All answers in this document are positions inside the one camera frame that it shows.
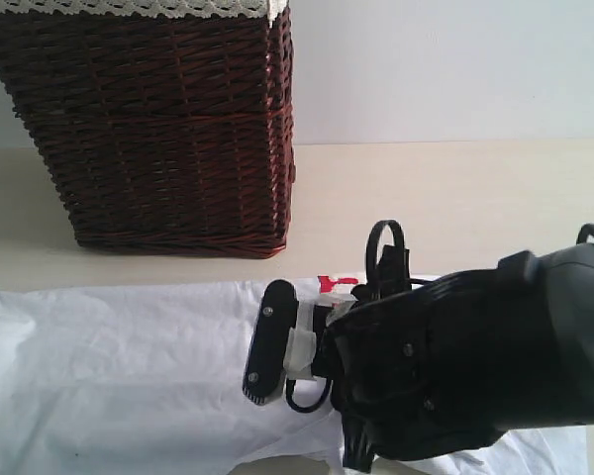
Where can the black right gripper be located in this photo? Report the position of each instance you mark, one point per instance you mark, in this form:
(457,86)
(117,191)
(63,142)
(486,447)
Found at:
(341,358)

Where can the white t-shirt red print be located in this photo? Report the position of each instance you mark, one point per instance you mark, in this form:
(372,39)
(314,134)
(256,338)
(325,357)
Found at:
(141,380)

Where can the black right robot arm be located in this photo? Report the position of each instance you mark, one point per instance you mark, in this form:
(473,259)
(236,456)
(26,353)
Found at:
(457,363)

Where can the dark brown wicker basket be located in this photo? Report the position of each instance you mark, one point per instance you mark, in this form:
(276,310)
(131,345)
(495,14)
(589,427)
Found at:
(161,135)

